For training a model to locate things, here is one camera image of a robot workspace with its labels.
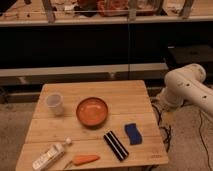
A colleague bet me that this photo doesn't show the orange pepper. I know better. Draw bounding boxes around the orange pepper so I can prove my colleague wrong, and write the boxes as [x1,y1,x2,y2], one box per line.
[65,155,100,168]

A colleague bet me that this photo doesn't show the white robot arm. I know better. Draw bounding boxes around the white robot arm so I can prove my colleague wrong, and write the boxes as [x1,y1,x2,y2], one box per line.
[158,63,213,118]

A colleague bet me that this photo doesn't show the orange ceramic bowl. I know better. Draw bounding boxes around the orange ceramic bowl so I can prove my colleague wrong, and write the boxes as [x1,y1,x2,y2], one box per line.
[76,97,108,127]

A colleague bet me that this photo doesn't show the wooden table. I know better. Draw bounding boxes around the wooden table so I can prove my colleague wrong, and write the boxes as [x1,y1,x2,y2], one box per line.
[16,80,168,171]

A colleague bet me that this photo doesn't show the translucent plastic cup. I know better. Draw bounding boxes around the translucent plastic cup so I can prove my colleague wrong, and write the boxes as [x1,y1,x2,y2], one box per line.
[45,93,64,116]

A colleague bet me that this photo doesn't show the blue sponge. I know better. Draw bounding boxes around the blue sponge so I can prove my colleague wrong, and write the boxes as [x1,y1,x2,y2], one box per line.
[124,123,142,145]

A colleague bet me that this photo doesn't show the black white striped block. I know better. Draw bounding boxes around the black white striped block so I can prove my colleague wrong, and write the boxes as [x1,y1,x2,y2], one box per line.
[103,131,129,162]

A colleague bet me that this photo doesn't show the black box on shelf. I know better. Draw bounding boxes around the black box on shelf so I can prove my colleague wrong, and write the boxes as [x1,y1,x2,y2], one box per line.
[166,45,213,75]

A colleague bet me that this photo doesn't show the orange clutter on shelf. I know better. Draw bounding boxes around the orange clutter on shelf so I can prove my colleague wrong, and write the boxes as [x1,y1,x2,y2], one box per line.
[75,0,159,17]

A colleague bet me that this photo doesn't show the wooden shelf rack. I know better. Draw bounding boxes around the wooden shelf rack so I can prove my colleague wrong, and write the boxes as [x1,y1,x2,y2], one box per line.
[0,0,213,85]

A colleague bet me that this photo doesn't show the white plastic bottle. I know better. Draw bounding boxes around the white plastic bottle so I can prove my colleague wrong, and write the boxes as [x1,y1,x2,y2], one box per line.
[32,138,72,171]

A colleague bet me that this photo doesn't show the black cables on floor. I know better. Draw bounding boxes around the black cables on floor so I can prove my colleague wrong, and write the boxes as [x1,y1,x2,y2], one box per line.
[150,97,213,171]

